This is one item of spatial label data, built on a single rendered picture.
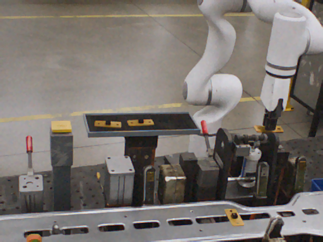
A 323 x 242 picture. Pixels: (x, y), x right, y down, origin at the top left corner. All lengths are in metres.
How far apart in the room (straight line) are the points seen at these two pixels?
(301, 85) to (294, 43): 3.38
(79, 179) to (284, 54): 1.17
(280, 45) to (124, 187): 0.61
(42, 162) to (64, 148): 2.05
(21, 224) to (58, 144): 0.30
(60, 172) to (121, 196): 0.25
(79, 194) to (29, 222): 0.66
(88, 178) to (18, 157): 1.59
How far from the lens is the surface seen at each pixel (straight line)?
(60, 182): 1.78
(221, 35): 1.86
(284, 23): 1.40
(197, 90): 1.96
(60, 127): 1.69
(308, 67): 4.70
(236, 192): 1.80
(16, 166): 3.72
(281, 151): 1.78
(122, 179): 1.57
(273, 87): 1.45
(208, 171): 1.68
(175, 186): 1.63
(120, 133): 1.66
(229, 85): 2.02
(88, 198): 2.16
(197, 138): 2.10
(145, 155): 1.76
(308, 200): 1.78
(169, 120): 1.78
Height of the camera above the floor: 1.94
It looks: 30 degrees down
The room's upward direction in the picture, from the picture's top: 8 degrees clockwise
